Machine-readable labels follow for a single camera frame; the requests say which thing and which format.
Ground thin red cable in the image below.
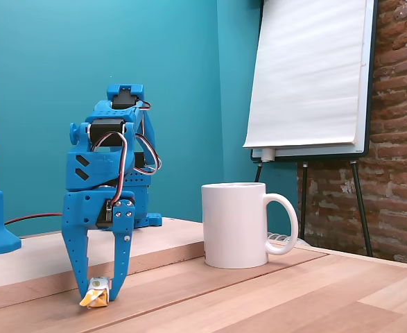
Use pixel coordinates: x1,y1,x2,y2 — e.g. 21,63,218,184
3,212,64,226

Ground white ribbed object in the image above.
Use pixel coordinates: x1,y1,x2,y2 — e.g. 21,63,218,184
266,231,310,248

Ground white ceramic mug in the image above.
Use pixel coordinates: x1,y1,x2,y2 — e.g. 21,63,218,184
200,182,300,270

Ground white yellow sweet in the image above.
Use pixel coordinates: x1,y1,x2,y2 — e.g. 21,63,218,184
79,276,112,309

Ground white flip chart paper pad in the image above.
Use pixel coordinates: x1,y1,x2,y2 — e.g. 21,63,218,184
243,0,369,149

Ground flip chart easel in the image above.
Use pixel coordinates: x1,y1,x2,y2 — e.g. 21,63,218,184
250,0,380,258

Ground red black white servo cable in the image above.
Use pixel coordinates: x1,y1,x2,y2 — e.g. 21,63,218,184
92,130,130,210

